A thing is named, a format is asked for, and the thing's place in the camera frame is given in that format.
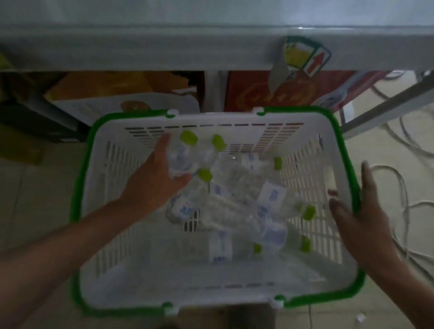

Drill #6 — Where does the person's right hand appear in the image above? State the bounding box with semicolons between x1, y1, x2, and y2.
327;161;404;272

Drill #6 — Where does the person's left hand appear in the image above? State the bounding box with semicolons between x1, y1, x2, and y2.
120;133;194;221

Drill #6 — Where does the green-capped water bottle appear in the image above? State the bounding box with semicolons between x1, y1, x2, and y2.
166;130;200;177

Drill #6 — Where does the white basket with green rim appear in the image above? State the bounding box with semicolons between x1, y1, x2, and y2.
69;106;367;318

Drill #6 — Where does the person's right forearm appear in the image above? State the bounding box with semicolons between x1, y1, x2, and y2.
373;260;434;329

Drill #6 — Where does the person's left forearm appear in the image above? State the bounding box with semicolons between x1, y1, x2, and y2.
0;200;136;329

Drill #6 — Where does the yellow and white cardboard box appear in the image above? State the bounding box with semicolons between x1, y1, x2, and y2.
44;71;201;127

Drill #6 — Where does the pile of clear plastic bottles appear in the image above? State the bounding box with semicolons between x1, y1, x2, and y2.
165;134;317;265

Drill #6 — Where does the red cardboard box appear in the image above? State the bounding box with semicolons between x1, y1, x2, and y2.
224;70;377;113

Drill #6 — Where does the white chest freezer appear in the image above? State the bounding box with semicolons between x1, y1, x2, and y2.
0;0;434;72

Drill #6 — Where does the grey metal bar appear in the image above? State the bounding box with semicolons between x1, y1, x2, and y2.
339;72;434;139

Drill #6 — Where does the green yellow red sticker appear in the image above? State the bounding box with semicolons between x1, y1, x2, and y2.
282;36;332;78

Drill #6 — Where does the white cable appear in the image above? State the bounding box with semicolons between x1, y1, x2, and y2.
368;70;434;275

